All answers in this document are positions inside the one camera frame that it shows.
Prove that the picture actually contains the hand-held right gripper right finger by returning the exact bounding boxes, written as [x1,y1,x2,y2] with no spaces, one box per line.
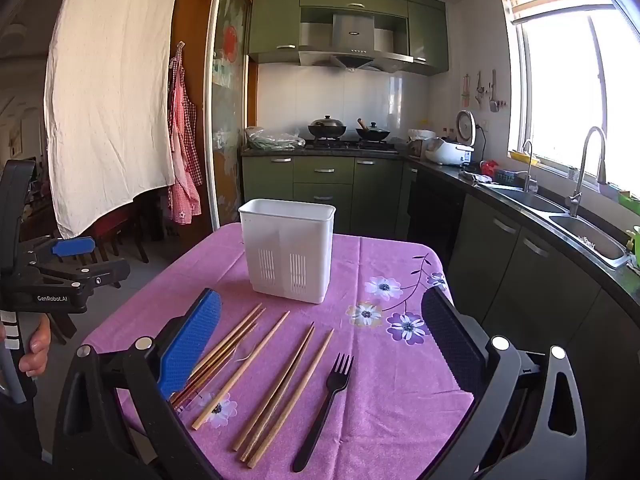
[421,286,588,480]

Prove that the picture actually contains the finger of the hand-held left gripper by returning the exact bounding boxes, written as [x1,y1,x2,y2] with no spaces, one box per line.
[40,258,131,291]
[29,236,97,264]

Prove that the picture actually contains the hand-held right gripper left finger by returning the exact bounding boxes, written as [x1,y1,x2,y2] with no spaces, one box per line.
[52,288,223,480]

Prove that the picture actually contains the brown ridged wooden chopstick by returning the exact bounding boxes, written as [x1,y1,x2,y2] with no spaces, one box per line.
[175,307,267,411]
[180,324,258,413]
[170,303,263,406]

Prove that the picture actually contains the light smooth wooden chopstick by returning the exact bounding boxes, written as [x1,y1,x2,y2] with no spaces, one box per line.
[246,329,335,469]
[191,310,291,431]
[240,327,317,463]

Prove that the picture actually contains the dark smooth wooden chopstick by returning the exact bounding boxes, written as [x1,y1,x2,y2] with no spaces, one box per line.
[231,322,316,453]

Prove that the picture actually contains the black plastic fork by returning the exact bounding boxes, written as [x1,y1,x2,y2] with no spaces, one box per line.
[292,352,354,473]

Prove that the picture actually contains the white plastic utensil holder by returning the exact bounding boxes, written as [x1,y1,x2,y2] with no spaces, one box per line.
[238,198,336,305]

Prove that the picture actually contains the person's left hand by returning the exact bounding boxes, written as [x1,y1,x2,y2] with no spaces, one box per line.
[19,315,51,377]

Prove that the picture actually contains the red cushioned wooden chair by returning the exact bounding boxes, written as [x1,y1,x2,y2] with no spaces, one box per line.
[55,195,151,291]

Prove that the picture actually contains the pink floral tablecloth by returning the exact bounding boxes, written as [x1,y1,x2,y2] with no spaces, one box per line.
[80,222,476,480]

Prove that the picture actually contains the dark lower cabinets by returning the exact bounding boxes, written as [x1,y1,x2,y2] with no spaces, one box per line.
[400,160,640,480]

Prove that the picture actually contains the red checked apron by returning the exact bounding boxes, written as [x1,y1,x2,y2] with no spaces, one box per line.
[166,42,203,225]

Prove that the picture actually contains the white hanging cloth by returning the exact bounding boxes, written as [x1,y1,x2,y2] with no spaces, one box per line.
[44,0,182,240]

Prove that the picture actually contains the black countertop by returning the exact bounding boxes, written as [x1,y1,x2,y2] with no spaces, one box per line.
[241,142,640,311]

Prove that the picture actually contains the steel double sink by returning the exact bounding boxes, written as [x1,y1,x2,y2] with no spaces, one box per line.
[475,182,632,268]

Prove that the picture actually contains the small steel faucet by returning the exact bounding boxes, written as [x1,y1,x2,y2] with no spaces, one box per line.
[520,139,540,193]

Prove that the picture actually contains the white rice cooker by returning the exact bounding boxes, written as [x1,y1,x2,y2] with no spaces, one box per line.
[425,110,487,167]

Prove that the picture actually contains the tall steel faucet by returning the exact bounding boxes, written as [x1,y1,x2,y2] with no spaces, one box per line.
[565,126,608,217]

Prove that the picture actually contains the green lower cabinets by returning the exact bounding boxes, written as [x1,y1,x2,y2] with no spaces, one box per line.
[241,155,406,238]

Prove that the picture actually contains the green cabinets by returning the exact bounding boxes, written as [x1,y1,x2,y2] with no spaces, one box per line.
[247,0,449,77]
[241,155,406,238]

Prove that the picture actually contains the white plastic bag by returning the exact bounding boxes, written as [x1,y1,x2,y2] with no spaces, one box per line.
[407,129,437,158]

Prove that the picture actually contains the plastic bag of greens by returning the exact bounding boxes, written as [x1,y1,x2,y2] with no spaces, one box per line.
[245,126,307,151]

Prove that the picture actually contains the gas stove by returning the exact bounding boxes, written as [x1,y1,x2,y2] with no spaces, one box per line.
[302,136,401,153]

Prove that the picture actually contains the painted glass sliding door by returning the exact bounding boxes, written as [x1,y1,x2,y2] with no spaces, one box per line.
[202,0,253,228]

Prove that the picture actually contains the black frying pan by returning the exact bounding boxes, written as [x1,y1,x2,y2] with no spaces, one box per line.
[355,118,392,142]

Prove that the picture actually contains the hanging metal spatula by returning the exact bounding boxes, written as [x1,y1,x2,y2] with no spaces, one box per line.
[487,69,502,113]

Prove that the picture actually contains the black wok with lid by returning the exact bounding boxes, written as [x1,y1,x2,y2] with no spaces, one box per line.
[307,115,347,139]

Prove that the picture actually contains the window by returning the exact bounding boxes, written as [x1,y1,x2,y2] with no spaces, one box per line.
[500,0,640,196]

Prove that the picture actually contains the green upper cabinets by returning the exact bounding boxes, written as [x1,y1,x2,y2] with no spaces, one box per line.
[247,0,449,77]

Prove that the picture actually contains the steel range hood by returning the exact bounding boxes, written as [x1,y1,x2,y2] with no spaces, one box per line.
[298,12,416,72]

